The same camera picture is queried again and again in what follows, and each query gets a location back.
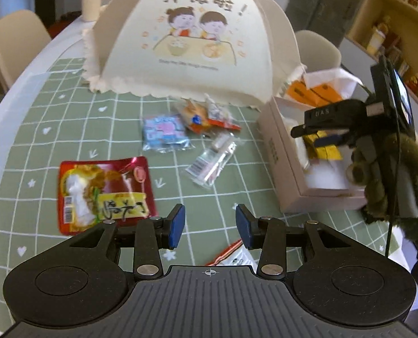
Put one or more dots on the wooden shelf unit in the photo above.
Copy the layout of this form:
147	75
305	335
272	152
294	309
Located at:
399	28

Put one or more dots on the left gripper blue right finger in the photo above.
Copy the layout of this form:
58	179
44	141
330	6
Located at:
244	225

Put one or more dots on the orange white tissue pack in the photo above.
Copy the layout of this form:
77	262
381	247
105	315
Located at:
320	88

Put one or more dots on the pink cardboard box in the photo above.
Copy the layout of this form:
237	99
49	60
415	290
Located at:
318	185

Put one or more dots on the beige chair behind table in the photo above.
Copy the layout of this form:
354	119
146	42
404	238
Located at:
316	52

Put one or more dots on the cream mesh food cover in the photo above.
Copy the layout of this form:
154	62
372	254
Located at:
239	52

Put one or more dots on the clear plastic snack packet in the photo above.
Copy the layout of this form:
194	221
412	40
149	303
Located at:
208	166

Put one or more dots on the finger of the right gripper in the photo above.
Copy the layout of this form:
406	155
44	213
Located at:
300	130
332	140

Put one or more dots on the blue cartoon snack packet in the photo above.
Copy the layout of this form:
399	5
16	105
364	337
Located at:
164	133

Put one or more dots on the white red-edged snack packet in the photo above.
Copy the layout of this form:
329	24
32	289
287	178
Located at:
234	255

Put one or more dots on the yellow snack packet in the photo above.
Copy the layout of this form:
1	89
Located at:
329	152

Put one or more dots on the orange white small snack packet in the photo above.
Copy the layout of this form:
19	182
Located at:
206	117

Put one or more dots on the red foil snack packet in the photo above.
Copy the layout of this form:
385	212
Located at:
91	192

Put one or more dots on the beige cup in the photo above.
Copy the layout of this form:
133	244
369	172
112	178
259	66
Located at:
90	10

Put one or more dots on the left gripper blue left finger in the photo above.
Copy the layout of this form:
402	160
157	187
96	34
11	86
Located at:
176	223

